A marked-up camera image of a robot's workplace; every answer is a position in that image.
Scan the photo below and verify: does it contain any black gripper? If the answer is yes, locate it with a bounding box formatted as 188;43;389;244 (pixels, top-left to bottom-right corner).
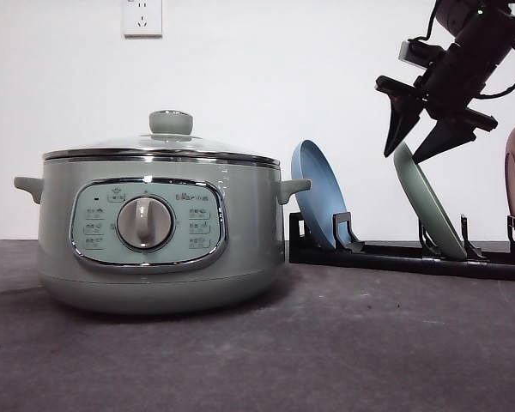
374;41;497;165

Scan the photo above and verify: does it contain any green plate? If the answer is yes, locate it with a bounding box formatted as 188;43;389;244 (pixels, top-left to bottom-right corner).
395;142;467;261

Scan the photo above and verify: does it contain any glass steamer lid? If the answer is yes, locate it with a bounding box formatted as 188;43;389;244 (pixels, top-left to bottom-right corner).
42;110;281;169

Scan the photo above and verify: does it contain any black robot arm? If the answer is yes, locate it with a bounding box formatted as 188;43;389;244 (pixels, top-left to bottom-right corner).
375;0;515;164

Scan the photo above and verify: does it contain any blue plate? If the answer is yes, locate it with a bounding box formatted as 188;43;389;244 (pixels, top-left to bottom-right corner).
291;140;350;246

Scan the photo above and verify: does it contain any green electric steamer pot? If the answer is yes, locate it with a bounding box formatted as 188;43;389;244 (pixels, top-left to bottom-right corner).
15;154;312;317

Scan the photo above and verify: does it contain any black dish rack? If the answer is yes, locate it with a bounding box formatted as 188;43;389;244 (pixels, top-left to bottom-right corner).
288;211;515;281

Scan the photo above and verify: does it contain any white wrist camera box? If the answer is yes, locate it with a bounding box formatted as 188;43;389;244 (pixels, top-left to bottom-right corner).
398;40;434;70

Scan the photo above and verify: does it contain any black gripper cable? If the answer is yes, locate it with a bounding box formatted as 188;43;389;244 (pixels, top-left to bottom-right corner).
408;0;515;100

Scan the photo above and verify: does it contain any white wall socket left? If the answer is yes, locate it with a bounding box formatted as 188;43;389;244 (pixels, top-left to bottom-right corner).
123;0;163;41

